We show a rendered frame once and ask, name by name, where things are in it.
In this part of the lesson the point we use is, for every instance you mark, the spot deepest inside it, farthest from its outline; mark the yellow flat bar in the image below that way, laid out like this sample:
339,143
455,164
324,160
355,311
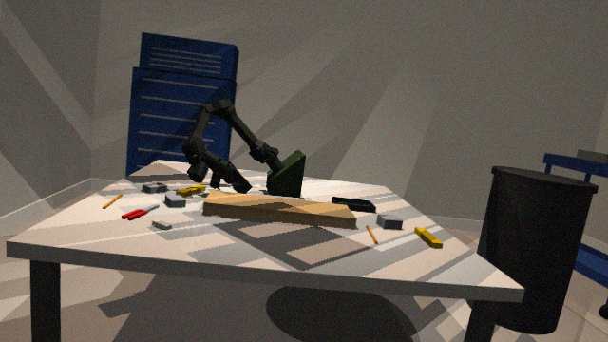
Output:
191,190
429,239

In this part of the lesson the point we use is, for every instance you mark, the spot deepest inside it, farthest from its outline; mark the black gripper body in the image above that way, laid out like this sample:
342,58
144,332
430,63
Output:
223,167

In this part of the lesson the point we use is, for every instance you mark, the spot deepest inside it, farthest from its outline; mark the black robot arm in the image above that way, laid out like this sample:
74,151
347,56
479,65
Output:
259,150

